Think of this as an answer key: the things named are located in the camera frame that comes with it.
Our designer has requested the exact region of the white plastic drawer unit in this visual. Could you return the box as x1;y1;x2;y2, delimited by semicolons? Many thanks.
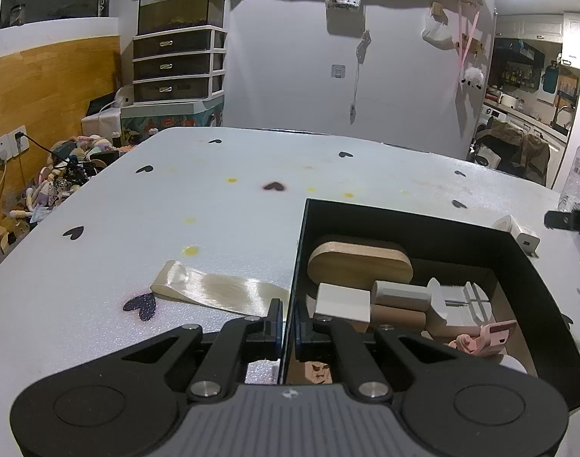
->
132;27;228;104

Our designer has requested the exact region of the white charger plug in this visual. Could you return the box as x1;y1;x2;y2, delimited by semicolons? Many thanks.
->
492;215;541;256

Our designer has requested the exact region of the pile of plush toys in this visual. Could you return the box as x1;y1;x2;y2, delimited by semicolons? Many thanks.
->
29;136;122;211

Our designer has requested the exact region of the white box appliance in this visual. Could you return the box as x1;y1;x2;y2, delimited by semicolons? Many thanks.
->
82;109;124;142

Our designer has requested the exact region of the hanging grey cord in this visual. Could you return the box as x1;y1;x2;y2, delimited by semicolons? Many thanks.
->
349;30;371;125

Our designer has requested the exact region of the pink plastic clip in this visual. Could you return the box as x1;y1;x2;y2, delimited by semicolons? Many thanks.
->
447;320;518;358

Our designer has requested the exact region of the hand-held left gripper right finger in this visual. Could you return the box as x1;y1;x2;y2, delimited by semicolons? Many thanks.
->
295;301;458;401

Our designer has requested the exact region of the brown jacket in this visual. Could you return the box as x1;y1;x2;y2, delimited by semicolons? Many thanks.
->
475;119;551;185

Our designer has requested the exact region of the black cardboard box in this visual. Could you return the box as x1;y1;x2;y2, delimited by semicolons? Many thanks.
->
277;198;580;411

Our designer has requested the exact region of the white washing machine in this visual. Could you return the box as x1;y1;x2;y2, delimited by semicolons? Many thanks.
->
476;105;510;130

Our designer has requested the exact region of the small wooden toy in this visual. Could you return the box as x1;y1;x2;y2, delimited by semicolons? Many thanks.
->
0;225;20;255

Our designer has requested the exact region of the grey white rectangular block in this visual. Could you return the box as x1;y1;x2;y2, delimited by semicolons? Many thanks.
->
371;280;433;311

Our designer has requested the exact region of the oval wooden block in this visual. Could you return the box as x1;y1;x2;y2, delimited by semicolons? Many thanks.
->
308;236;415;292

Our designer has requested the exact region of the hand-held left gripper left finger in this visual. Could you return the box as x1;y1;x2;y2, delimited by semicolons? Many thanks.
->
121;298;285;403

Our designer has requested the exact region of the white wall socket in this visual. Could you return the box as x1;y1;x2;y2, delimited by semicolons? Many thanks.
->
0;126;29;169

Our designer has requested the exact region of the white hanging bag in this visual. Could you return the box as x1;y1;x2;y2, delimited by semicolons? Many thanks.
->
422;16;455;49

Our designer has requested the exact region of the pink hanging ribbon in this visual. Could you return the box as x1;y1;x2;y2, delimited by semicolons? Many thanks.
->
454;5;482;83

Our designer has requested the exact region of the white round object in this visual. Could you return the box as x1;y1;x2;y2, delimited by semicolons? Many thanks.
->
497;355;529;375

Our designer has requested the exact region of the cream satin ribbon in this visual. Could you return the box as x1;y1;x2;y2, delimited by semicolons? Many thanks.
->
150;260;291;318

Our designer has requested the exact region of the clear plastic water bottle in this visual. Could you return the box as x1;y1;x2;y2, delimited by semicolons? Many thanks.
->
559;131;580;213

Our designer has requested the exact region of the small brown patterned piece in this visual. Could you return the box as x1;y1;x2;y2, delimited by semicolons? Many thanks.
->
305;361;333;384

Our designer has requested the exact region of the glass fish tank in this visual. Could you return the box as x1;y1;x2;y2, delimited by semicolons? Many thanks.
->
138;0;227;37

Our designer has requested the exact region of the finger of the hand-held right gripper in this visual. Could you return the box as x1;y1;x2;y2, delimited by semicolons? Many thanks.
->
544;208;580;237

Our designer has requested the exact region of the brown wooden cylinder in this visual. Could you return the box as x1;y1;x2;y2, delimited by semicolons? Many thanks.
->
369;302;429;333

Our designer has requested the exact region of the white plastic slotted tool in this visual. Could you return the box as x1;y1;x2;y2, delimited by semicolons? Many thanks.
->
425;277;492;340

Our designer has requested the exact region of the teal bottle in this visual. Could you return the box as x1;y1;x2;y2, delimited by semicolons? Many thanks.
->
543;62;560;94

